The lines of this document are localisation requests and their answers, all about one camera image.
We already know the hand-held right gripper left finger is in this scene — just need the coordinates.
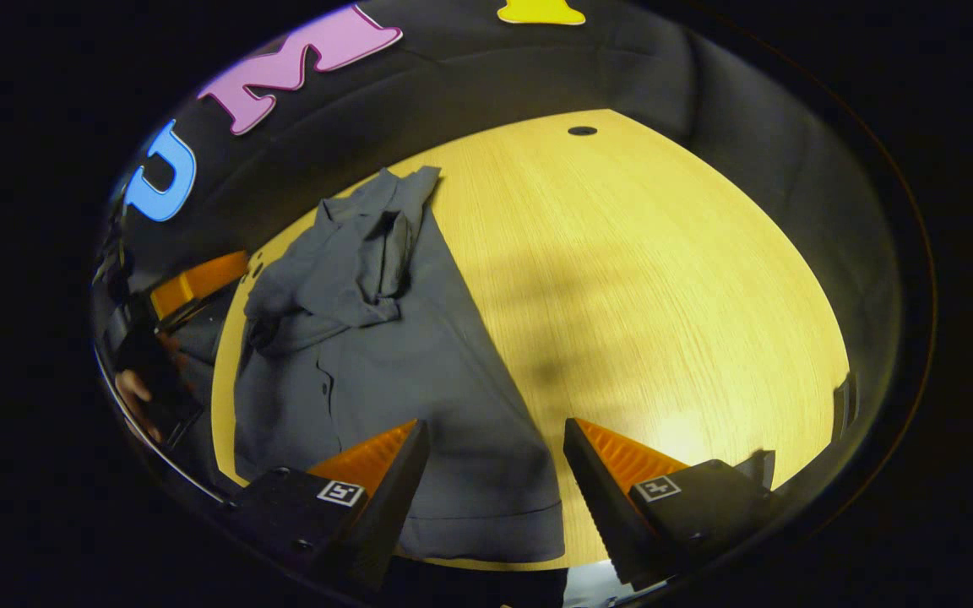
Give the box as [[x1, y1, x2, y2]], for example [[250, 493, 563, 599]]
[[225, 418, 431, 592]]

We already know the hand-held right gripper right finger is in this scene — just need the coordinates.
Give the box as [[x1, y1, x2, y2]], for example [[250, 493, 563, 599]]
[[563, 416, 779, 592]]

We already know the grey button-up shirt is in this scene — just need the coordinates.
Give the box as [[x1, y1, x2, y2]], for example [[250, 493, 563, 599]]
[[233, 166, 568, 565]]

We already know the black backdrop cloth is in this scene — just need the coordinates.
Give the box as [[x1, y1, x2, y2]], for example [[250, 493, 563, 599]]
[[90, 0, 905, 474]]

